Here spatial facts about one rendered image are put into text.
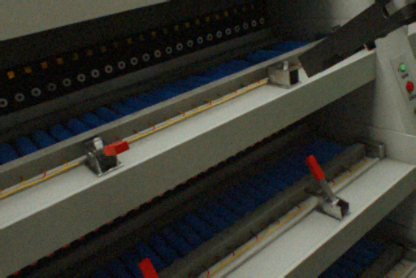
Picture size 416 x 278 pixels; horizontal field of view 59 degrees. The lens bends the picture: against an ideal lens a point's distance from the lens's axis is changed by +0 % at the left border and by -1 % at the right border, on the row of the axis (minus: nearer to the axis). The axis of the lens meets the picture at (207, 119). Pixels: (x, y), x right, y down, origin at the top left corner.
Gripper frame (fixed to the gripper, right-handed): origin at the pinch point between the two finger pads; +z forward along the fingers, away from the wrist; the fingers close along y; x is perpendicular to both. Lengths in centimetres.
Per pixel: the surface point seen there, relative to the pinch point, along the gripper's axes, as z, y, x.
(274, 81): 9.7, -0.9, 0.4
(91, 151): 7.3, -27.5, 1.1
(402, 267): 18.4, 13.8, -37.0
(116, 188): 7.5, -26.8, -3.2
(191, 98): 10.6, -13.2, 2.7
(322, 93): 8.0, 4.5, -3.9
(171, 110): 10.8, -16.2, 2.3
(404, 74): 7.4, 22.6, -7.2
